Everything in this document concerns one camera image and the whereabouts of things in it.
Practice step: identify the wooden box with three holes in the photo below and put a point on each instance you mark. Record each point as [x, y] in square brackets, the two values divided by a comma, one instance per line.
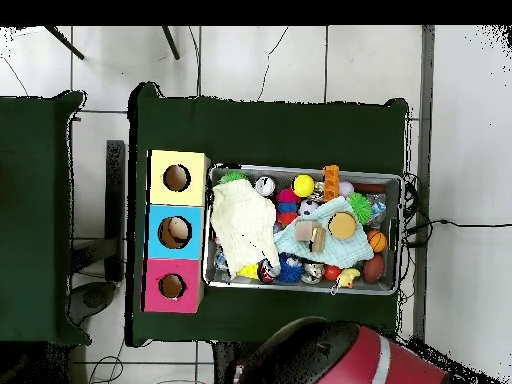
[176, 244]

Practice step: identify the orange plastic toy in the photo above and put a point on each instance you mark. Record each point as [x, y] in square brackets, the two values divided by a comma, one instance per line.
[331, 183]

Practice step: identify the toy hamburger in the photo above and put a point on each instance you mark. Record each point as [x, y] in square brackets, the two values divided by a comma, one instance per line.
[342, 225]

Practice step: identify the small orange basketball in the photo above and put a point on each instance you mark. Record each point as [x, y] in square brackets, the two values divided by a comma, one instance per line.
[376, 240]

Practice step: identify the black metal leg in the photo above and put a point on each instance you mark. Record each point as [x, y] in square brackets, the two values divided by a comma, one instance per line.
[171, 42]
[64, 42]

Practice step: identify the plain wooden block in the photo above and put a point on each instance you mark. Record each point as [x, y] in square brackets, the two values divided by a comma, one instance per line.
[304, 230]

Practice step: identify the yellow ball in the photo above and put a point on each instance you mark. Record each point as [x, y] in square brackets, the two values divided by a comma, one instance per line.
[303, 186]

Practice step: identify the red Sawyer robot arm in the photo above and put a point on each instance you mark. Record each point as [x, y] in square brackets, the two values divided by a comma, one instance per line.
[360, 360]

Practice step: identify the cream waffle cloth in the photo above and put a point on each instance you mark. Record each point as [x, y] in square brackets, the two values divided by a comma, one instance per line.
[244, 224]

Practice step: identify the black upright post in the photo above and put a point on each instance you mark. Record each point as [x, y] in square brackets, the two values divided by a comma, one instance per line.
[115, 208]

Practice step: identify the yellow rubber duck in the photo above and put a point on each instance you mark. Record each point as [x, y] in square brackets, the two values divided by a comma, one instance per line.
[347, 276]

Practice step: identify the light teal waffle cloth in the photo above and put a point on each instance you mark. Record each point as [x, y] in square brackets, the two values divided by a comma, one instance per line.
[344, 252]

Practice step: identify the green spiky ball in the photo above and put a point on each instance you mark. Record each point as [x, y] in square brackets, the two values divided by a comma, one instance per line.
[360, 208]

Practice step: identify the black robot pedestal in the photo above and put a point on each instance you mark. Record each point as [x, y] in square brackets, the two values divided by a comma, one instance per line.
[226, 356]

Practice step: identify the grey round base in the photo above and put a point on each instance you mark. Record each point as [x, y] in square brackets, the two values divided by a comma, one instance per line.
[94, 298]

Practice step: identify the small brown football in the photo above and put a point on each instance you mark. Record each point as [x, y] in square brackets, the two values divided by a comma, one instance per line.
[374, 268]

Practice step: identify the dark green side tablecloth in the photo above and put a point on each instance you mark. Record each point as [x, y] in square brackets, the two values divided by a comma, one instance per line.
[28, 200]

